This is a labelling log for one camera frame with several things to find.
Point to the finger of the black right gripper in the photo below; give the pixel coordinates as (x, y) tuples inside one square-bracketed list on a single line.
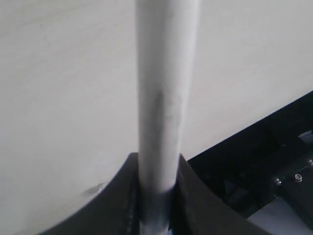
[(197, 211)]

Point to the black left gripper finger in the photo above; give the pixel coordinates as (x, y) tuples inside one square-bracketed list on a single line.
[(114, 211)]

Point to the wooden drumstick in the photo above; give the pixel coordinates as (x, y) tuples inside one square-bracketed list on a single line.
[(165, 39)]

